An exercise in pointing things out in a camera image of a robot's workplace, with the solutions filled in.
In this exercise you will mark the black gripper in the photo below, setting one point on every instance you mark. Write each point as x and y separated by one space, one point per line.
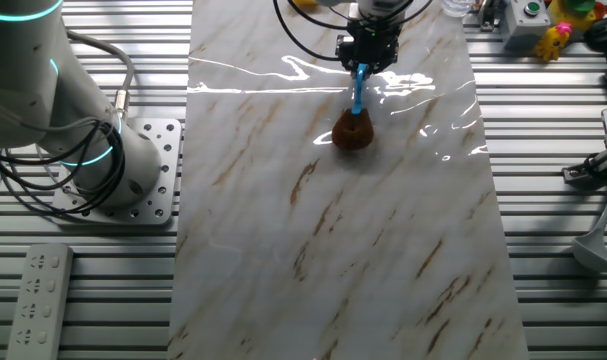
375 47

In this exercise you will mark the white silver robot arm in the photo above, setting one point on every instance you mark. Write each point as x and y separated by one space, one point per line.
23 75

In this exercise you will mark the clear plastic cup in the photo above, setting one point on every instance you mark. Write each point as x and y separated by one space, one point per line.
457 7

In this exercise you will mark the grey box with green button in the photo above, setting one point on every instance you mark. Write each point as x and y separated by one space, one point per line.
523 25

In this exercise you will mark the marble pattern table sheet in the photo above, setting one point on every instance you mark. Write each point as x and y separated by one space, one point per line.
333 250

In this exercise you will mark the yellow green red toy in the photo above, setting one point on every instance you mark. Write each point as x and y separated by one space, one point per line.
575 12

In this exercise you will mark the silver robot mounting plate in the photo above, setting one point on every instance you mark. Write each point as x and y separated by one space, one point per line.
165 170

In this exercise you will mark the black computer mouse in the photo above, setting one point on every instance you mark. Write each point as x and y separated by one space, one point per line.
605 35

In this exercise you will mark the white power strip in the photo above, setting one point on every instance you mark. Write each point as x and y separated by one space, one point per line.
38 305

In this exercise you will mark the small metal bracket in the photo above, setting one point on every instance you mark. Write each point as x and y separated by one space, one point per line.
489 15

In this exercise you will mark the black metal camera clamp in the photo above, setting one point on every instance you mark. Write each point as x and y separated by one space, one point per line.
590 172

